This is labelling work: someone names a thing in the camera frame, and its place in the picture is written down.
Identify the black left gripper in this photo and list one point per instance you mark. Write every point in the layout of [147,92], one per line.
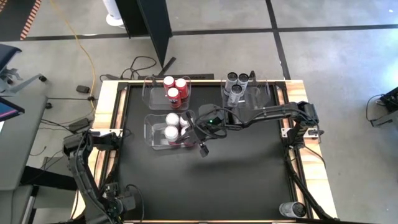
[124,202]

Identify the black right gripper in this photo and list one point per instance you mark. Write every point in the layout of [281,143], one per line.
[202,132]

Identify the clear plastic bin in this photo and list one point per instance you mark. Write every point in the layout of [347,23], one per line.
[152,99]
[258,96]
[152,140]

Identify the red Coca-Cola can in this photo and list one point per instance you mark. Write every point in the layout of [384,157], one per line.
[168,82]
[174,95]
[181,85]

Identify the silver Celsius can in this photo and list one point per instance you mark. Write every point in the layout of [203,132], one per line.
[243,77]
[236,90]
[292,209]
[231,76]

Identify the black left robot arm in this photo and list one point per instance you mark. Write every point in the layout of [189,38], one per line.
[82,174]

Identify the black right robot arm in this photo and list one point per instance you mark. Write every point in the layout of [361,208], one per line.
[264,113]

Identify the black desk base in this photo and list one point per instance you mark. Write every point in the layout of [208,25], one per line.
[49,179]

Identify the black power brick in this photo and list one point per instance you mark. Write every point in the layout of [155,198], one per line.
[79,123]

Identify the small black power adapter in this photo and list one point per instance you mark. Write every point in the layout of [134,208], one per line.
[83,89]

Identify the grey desk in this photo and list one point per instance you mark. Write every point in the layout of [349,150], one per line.
[18,140]

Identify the white cylindrical floor stand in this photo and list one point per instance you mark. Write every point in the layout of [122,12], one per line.
[113,12]

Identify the dark computer screen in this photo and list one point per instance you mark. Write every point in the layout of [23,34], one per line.
[9,109]

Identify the dark blue office chair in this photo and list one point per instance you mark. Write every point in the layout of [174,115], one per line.
[7,56]

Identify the black orange-striped floor mat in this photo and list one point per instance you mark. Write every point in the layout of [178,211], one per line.
[15,15]

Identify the black vertical post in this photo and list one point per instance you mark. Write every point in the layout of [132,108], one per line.
[149,25]

